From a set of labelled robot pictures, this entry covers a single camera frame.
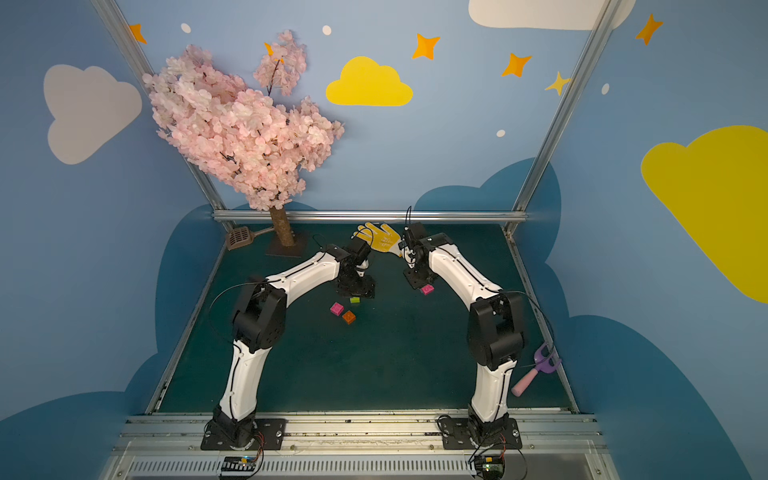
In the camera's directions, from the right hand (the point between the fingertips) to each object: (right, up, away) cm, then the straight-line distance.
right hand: (425, 276), depth 93 cm
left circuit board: (-49, -46, -19) cm, 70 cm away
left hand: (-19, -5, +5) cm, 20 cm away
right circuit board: (+14, -46, -19) cm, 52 cm away
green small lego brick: (-23, -9, +6) cm, 25 cm away
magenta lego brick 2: (0, -4, -5) cm, 6 cm away
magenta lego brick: (-28, -11, +3) cm, 31 cm away
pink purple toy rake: (+35, -25, -5) cm, 44 cm away
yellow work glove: (-14, +13, +25) cm, 31 cm away
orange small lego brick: (-24, -14, +3) cm, 28 cm away
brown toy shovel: (-69, +14, +22) cm, 74 cm away
